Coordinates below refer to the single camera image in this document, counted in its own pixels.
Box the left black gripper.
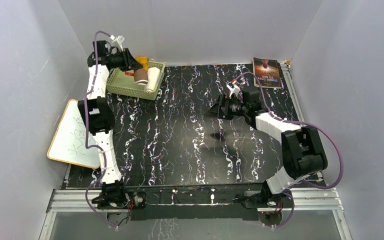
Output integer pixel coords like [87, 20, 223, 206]
[108, 48, 143, 73]

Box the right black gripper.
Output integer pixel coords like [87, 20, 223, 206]
[203, 94, 248, 121]

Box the yellow brown cloth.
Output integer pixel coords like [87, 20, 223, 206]
[133, 56, 149, 86]

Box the white towel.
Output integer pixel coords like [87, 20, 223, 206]
[144, 67, 161, 92]

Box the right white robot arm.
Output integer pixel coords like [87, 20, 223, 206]
[204, 87, 328, 207]

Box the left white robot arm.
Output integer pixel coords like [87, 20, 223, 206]
[77, 40, 143, 209]

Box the green plastic basket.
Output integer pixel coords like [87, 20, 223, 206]
[106, 61, 166, 101]

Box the book with dark cover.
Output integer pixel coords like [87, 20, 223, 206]
[252, 57, 282, 89]

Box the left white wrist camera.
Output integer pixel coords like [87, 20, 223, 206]
[109, 35, 125, 51]

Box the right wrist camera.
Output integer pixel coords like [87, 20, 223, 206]
[226, 82, 241, 99]

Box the whiteboard with yellow frame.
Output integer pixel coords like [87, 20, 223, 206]
[47, 99, 100, 169]

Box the aluminium frame rail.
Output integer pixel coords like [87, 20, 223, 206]
[47, 187, 343, 213]

